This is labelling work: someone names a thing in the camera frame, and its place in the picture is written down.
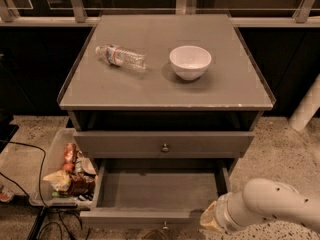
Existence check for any clear plastic water bottle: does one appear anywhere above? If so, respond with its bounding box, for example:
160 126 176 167
95 44 146 73

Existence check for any clear plastic storage bin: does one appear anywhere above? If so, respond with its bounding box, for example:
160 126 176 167
29 128 96 209

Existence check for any red white shoe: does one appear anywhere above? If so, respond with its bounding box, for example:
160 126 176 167
0 185 14 203

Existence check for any brown snack bag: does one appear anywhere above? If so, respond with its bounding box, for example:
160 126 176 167
67 175 95 195

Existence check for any white bowl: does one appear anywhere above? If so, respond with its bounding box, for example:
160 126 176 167
169 45 212 81

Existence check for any grey drawer cabinet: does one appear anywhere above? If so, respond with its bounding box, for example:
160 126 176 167
56 13 277 162

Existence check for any grey drawer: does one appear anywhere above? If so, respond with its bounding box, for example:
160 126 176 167
80 159 230 229
74 131 254 159

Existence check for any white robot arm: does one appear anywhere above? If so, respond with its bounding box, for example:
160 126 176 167
201 81 320 233

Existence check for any grey top drawer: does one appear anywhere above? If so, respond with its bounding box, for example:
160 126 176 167
74 131 254 159

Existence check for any black cable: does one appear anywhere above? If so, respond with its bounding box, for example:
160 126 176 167
0 139 92 240

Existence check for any yellow snack bag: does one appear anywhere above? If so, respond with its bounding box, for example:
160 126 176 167
43 170 71 192

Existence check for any metal window frame rail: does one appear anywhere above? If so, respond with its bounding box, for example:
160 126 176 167
0 0 320 28

